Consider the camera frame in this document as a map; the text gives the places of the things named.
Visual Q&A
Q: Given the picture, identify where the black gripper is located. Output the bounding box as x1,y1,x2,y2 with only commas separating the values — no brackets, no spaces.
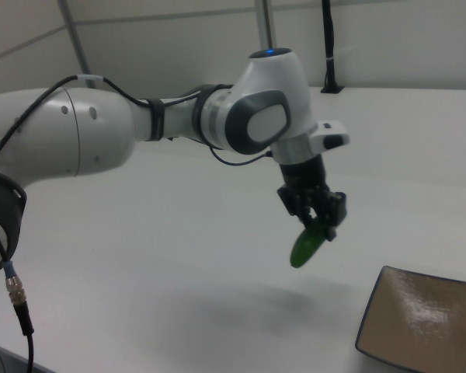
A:
276,155,349,241

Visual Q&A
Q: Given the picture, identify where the grey metal frame post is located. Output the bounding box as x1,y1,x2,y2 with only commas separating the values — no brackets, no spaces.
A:
253,0,277,51
57,0,93,77

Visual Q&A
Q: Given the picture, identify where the brown square ceramic plate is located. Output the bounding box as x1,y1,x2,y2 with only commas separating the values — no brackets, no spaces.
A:
354,265,466,373

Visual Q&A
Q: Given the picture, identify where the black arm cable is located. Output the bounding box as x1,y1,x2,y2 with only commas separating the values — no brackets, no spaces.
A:
0,75,273,373

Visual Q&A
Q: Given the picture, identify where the green cucumber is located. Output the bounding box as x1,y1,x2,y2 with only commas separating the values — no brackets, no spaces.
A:
289,216,332,270

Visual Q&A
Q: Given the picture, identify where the black pole with base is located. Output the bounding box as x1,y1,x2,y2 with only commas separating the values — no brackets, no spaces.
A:
319,0,345,95

